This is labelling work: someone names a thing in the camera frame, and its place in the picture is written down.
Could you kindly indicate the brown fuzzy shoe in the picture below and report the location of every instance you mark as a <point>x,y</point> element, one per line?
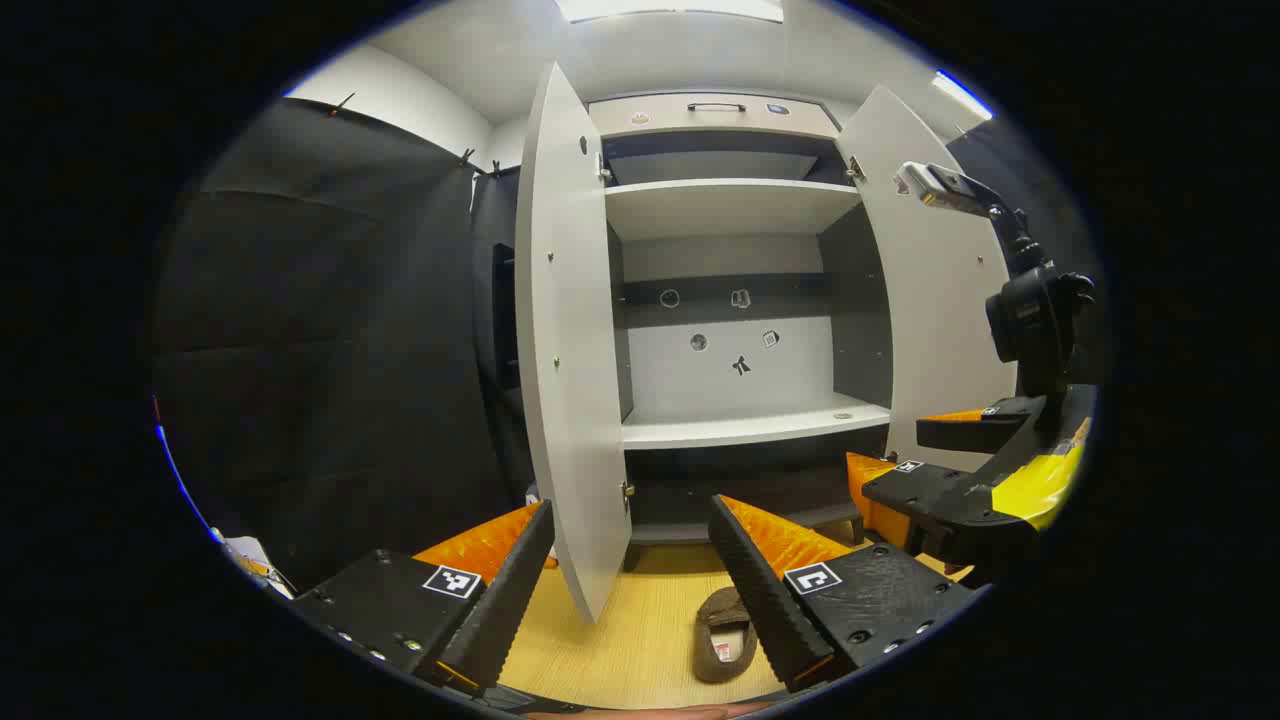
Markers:
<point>720,640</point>

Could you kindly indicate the narrow ceiling light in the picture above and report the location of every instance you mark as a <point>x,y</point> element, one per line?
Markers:
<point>962,95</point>

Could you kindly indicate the grey shoe cabinet door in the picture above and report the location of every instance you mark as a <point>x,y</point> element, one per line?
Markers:
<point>930,300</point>
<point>570,350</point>

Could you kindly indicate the large ceiling light panel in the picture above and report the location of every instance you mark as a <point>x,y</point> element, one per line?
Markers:
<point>670,8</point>

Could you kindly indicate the grey shoe cabinet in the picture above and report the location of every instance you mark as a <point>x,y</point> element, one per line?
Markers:
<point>730,430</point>

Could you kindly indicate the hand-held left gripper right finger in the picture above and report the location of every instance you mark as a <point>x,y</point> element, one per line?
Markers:
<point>760,600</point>

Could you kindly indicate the grey cabinet drawer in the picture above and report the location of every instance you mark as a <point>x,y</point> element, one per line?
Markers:
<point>650,118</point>

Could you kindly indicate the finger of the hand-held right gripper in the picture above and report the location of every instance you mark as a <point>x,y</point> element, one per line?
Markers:
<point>975,432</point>
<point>950,500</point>

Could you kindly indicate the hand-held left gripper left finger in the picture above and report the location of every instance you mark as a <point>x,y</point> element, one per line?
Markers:
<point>500,610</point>

